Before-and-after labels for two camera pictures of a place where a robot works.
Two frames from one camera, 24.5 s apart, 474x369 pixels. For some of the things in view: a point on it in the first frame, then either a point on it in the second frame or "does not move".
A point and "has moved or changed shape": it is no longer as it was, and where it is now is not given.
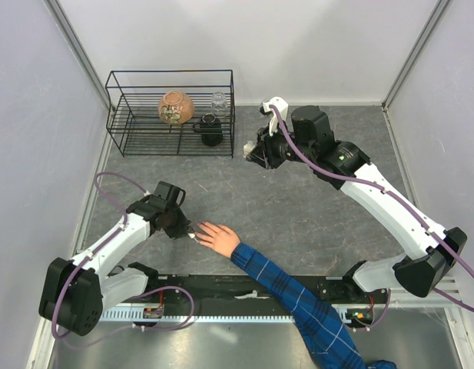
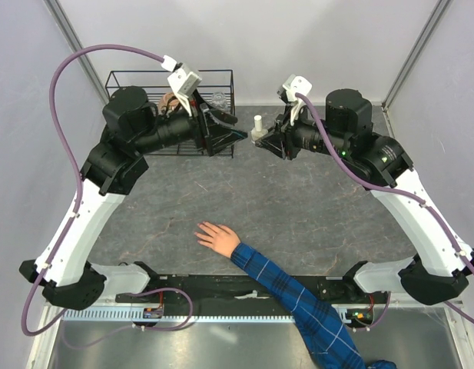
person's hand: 218,237 does not move
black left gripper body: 176,224 to 200,117
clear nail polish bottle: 248,147 has moved or changed shape
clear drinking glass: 219,106 does not move
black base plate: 241,292 does not move
